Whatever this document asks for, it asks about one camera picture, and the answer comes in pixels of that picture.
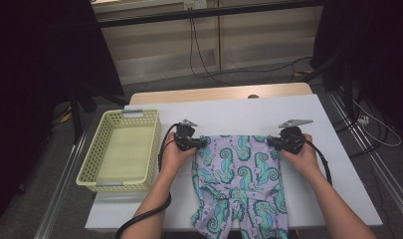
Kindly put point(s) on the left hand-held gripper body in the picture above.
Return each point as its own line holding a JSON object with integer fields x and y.
{"x": 184, "y": 137}

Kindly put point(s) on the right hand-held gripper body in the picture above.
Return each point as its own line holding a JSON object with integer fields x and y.
{"x": 292, "y": 141}

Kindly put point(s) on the lilac seahorse print garment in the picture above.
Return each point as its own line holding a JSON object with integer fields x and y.
{"x": 239, "y": 176}

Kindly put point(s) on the pale yellow perforated basket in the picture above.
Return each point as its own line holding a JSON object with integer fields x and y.
{"x": 122, "y": 152}

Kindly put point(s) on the person's left hand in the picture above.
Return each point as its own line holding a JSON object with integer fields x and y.
{"x": 172, "y": 159}

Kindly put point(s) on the person's right hand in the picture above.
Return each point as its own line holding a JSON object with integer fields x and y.
{"x": 305, "y": 162}

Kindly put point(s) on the dark round table grommet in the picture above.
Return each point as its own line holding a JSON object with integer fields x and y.
{"x": 253, "y": 97}

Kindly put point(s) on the white plug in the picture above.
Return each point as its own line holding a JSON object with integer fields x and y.
{"x": 363, "y": 120}

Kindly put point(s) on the black metal stand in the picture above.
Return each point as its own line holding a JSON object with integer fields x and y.
{"x": 346, "y": 86}
{"x": 77, "y": 113}

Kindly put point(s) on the dark curtain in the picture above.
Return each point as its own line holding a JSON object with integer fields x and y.
{"x": 30, "y": 66}
{"x": 381, "y": 49}

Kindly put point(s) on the aluminium floor rail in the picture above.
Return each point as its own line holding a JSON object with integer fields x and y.
{"x": 61, "y": 189}
{"x": 384, "y": 179}

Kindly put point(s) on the white wall socket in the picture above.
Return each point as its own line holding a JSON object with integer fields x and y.
{"x": 199, "y": 4}

